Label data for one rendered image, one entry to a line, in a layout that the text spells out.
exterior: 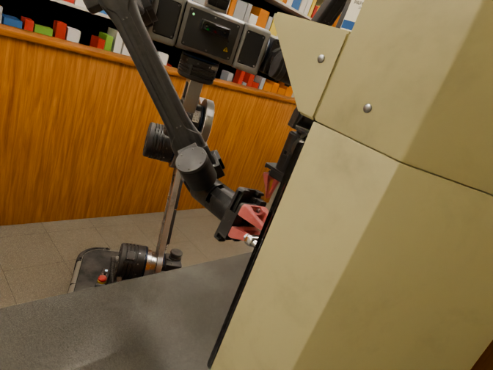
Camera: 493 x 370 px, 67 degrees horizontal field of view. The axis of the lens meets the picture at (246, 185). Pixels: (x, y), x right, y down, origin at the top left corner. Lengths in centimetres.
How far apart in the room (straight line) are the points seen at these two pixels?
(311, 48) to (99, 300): 59
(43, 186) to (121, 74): 85
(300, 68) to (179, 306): 55
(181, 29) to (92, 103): 129
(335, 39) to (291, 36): 6
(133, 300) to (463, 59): 67
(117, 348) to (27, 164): 192
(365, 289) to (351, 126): 18
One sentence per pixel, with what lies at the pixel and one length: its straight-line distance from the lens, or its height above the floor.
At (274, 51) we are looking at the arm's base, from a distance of 133.
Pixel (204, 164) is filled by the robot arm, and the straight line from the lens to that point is 63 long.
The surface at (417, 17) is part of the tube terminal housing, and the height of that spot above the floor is 154.
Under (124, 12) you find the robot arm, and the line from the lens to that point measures 75.
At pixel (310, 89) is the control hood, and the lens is 44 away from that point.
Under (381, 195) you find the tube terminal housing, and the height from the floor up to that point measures 137.
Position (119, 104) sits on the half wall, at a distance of 256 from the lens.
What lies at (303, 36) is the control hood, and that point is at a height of 149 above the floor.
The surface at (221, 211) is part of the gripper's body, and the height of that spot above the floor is 119.
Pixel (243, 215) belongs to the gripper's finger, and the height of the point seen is 121.
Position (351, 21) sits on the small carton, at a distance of 55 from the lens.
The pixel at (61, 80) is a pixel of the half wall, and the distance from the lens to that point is 239.
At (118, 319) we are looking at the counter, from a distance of 76.
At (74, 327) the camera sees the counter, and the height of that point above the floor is 94.
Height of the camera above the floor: 146
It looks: 20 degrees down
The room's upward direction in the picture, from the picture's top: 21 degrees clockwise
